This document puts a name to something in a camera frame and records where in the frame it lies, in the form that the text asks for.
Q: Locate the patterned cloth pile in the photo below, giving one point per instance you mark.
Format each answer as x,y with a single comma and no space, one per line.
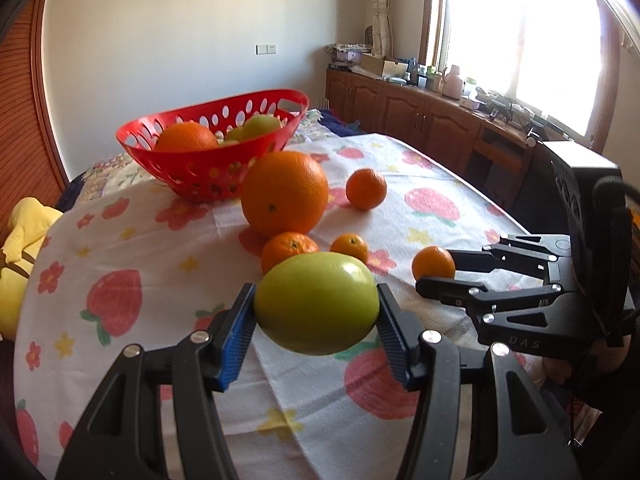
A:
347,51

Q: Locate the large green apple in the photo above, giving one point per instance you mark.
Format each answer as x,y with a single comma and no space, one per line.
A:
315,305

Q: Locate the red perforated plastic basket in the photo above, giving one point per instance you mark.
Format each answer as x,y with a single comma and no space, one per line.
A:
200,180

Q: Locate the strawberry print tablecloth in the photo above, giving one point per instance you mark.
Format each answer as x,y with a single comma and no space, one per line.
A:
150,240

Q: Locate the slatted wooden wardrobe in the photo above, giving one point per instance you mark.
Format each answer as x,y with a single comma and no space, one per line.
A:
25,110

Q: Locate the white wall socket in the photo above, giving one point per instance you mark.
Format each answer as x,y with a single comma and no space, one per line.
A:
266,49

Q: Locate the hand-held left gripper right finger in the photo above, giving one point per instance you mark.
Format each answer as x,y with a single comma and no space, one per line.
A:
395,345

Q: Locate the yellow plush toy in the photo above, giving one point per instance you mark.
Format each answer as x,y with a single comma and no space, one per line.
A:
15,280

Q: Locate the small tangerine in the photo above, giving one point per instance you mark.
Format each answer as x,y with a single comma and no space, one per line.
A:
287,250
366,189
350,247
432,261

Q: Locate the small green apple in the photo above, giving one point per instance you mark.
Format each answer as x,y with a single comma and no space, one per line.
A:
235,134

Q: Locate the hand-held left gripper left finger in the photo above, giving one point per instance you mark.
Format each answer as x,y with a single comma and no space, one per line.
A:
235,340

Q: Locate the yellow-green pear with stem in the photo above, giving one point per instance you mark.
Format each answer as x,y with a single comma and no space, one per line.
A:
260,126

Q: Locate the patterned white curtain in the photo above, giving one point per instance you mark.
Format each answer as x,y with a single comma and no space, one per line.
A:
381,10

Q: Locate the white plastic jug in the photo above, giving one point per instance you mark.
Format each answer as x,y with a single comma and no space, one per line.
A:
452,82

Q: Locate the large orange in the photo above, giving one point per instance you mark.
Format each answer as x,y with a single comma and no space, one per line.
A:
285,194
185,137

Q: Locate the small black tripod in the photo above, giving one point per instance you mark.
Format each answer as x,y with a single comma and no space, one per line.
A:
534,127
499,105

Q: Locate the dark blue blanket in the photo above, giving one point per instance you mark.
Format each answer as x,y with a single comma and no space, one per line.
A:
340,127

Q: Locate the wooden framed window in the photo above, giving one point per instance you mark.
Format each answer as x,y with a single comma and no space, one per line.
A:
525,35

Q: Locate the person's right hand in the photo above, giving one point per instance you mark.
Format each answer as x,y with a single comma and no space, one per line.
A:
552,367

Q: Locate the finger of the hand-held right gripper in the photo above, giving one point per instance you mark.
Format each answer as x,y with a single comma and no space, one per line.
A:
480,295
510,255

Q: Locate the small white box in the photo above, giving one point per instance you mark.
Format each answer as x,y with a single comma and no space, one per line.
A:
470,102

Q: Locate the long wooden cabinet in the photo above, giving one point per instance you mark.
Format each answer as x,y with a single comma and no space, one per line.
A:
400,105

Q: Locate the open cardboard box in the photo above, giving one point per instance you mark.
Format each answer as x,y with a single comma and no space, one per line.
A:
382,65

